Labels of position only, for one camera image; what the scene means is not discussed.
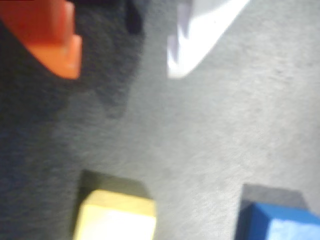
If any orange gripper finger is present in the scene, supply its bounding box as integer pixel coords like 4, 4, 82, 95
0, 0, 83, 81

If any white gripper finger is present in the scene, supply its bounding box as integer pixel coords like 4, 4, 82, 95
166, 0, 251, 80

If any yellow wooden cube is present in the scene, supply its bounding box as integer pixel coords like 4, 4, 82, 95
72, 189, 158, 240

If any blue wooden cube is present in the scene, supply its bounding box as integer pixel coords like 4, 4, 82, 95
234, 202, 320, 240

